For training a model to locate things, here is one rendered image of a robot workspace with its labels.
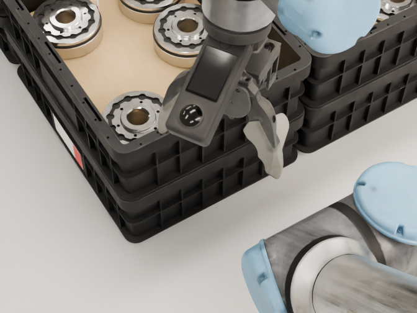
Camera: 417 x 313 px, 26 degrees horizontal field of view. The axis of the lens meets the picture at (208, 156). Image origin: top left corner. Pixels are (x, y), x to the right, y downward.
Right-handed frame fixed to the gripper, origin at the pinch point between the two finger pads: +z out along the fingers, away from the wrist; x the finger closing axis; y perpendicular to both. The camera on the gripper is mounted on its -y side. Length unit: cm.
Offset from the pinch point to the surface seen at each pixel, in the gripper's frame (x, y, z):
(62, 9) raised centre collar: 35.5, 23.3, 7.8
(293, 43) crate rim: 0.2, 25.2, 1.0
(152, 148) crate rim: 9.6, 2.7, 5.5
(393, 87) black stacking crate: -12.3, 40.8, 16.0
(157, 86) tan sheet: 17.5, 19.5, 12.0
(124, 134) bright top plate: 16.2, 7.3, 10.3
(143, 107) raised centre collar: 15.8, 12.0, 9.2
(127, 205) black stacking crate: 12.2, 0.9, 16.2
